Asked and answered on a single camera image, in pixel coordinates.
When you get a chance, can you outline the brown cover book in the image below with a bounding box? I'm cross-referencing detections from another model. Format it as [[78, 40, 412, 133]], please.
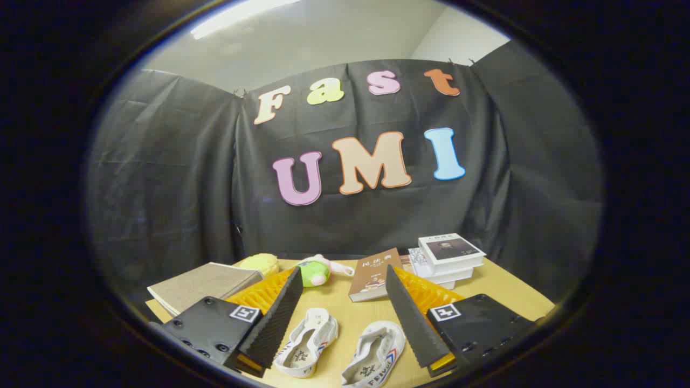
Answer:
[[348, 248, 404, 303]]

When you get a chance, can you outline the white canvas shoe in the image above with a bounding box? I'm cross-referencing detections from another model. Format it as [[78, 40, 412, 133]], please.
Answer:
[[341, 321, 406, 388], [274, 308, 339, 379]]

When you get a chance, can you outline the thick white book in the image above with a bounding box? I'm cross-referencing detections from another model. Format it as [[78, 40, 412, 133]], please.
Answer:
[[408, 247, 475, 285]]

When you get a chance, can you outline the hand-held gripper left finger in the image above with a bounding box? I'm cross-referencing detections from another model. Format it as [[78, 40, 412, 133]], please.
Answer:
[[162, 267, 303, 378]]

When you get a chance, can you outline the beige fabric storage box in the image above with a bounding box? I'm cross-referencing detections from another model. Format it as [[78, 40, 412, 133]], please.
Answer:
[[147, 262, 265, 317]]

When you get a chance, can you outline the green and pink plush toy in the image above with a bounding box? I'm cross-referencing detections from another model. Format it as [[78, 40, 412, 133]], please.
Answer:
[[295, 254, 355, 288]]

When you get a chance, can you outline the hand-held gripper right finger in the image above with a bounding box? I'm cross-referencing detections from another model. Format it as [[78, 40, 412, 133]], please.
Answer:
[[385, 264, 534, 378]]

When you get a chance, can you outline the white book with portrait cover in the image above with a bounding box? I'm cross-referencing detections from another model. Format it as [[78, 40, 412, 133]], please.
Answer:
[[418, 233, 487, 275]]

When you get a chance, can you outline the yellow plush toy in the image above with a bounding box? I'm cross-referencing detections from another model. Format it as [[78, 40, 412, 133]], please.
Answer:
[[233, 253, 280, 278]]

